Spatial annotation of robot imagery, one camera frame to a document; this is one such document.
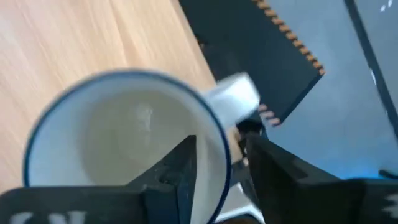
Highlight black metal frame post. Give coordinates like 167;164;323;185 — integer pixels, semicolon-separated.
343;0;398;139

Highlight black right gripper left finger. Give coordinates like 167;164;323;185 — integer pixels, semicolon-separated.
0;135;198;224

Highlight white mug blue floral print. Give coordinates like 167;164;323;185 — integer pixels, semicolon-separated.
23;68;262;224

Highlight black panel with orange studs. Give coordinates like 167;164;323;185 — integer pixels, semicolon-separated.
178;0;326;128

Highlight white plastic piece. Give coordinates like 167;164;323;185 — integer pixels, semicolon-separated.
216;182;266;224

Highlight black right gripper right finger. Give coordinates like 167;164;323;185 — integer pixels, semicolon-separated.
245;133;398;224

